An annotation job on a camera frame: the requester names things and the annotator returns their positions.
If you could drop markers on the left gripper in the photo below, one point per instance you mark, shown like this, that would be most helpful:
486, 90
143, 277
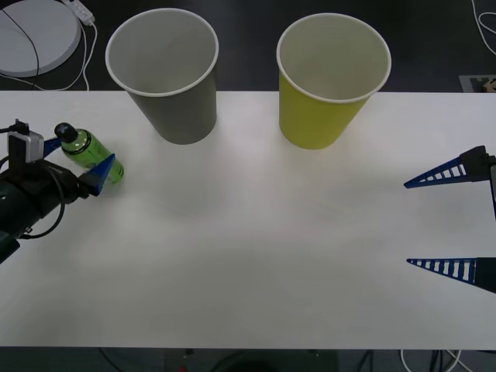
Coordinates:
31, 193

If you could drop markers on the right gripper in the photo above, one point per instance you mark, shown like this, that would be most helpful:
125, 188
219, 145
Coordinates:
493, 170

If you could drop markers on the green plastic bottle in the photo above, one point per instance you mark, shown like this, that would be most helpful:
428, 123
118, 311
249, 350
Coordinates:
90, 150

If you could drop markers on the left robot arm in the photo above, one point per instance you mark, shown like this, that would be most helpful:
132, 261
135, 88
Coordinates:
29, 145

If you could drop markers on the grey waste bin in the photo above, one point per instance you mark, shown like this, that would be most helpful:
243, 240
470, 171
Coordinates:
182, 116

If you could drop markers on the white round disc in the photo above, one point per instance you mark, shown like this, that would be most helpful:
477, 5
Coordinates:
23, 38

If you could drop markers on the white power strip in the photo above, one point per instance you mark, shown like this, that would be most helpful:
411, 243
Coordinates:
82, 9

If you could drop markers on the yellow-green waste bin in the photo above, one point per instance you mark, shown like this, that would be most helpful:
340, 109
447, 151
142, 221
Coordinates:
314, 120

